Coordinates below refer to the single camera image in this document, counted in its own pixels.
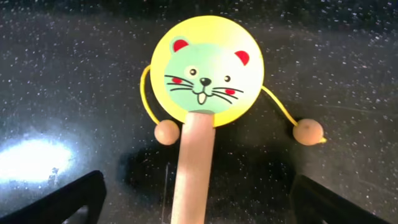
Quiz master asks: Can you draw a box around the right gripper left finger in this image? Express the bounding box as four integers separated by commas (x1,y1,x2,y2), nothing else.
0,170,108,224

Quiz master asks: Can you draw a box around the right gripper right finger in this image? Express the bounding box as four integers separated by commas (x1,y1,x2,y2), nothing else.
289,174,392,224

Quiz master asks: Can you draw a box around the yellow rattle drum toy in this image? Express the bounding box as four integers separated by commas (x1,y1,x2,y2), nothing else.
139,15,328,224

